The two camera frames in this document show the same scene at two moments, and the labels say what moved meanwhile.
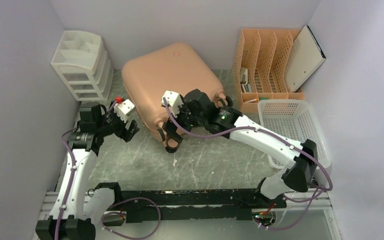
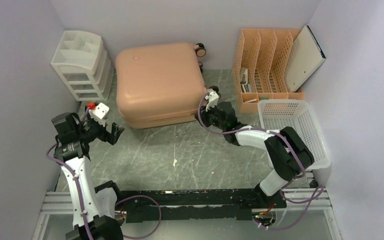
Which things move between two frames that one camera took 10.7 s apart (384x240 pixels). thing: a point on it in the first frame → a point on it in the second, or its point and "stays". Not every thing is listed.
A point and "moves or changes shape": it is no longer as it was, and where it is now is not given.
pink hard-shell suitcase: (148, 73) moves or changes shape
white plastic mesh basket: (295, 120) stays
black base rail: (147, 205) stays
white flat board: (305, 58) stays
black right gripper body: (186, 120) → (211, 117)
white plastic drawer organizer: (81, 61) stays
